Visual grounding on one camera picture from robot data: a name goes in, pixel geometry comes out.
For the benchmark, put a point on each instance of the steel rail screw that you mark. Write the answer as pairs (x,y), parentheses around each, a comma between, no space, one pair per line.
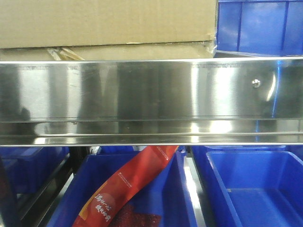
(256,83)

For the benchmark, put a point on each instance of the lower middle blue bin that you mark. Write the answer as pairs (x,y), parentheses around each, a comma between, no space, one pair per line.
(167,195)

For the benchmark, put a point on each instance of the upper right blue bin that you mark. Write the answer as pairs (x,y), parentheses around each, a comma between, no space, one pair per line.
(272,27)

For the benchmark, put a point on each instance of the blue bin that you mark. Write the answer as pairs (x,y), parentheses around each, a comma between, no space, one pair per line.
(272,27)
(28,168)
(167,195)
(251,188)

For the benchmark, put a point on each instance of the lower left blue bin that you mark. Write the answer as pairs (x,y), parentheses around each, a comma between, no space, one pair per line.
(28,168)

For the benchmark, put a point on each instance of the lower right blue bin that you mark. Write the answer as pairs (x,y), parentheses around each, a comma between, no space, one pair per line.
(251,188)

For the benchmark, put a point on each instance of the brown cardboard carton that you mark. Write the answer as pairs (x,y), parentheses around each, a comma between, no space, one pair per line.
(46,30)

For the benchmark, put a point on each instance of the stainless steel shelf rail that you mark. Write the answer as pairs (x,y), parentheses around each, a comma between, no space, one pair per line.
(164,102)

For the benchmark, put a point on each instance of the red printed snack bag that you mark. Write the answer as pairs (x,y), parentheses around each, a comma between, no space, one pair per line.
(101,208)

